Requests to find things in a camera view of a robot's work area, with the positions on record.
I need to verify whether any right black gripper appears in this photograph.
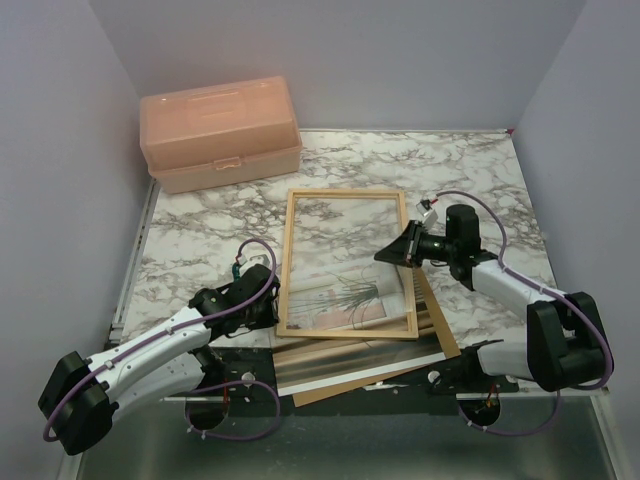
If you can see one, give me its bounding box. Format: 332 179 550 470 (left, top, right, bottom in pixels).
375 220 457 269

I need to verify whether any plant photo with backing board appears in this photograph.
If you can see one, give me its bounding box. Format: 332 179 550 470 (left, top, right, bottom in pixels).
272 259 445 397

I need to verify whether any light wooden picture frame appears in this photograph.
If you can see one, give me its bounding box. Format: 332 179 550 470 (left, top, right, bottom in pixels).
277 188 418 341

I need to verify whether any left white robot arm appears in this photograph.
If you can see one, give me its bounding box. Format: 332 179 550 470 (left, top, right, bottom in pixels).
38 264 280 456

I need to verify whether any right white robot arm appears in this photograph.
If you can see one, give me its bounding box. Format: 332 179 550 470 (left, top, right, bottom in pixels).
374 201 613 392

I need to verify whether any brown backing board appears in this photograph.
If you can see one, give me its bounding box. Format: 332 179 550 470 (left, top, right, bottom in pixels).
291 270 460 407

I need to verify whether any pink translucent plastic box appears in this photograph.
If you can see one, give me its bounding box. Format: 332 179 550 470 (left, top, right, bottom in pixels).
140 76 302 194

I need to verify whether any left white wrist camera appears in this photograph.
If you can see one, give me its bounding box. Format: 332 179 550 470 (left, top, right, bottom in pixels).
236 253 271 271

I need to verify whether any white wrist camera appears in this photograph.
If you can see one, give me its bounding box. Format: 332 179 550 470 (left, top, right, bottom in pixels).
416 198 438 231
236 253 271 271

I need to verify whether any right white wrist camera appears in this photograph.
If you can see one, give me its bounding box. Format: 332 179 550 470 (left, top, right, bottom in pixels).
416 198 438 231

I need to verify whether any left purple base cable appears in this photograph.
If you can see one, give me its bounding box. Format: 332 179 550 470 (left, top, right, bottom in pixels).
186 379 282 442

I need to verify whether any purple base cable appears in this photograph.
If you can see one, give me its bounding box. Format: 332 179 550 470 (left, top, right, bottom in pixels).
186 379 282 442
455 392 561 437

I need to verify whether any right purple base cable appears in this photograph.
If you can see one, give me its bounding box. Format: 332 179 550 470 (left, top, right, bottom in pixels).
455 392 561 437

